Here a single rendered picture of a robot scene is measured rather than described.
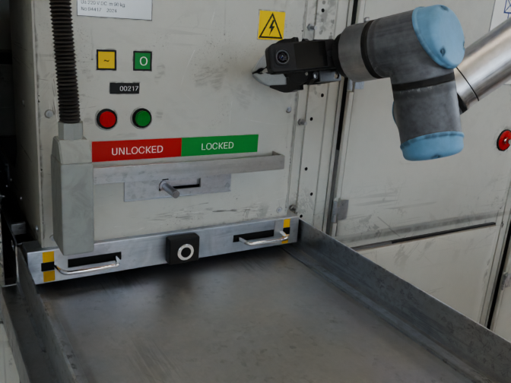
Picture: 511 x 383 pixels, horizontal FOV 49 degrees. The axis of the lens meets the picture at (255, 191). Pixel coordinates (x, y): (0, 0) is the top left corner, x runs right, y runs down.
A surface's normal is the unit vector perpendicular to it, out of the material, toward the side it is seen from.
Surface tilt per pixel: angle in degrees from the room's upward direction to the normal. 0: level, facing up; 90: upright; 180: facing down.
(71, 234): 90
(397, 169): 90
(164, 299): 0
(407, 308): 90
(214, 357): 0
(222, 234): 90
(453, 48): 70
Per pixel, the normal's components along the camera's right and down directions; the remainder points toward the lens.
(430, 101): -0.14, 0.25
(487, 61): -0.33, 0.05
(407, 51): -0.59, 0.36
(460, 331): -0.86, 0.09
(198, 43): 0.51, 0.29
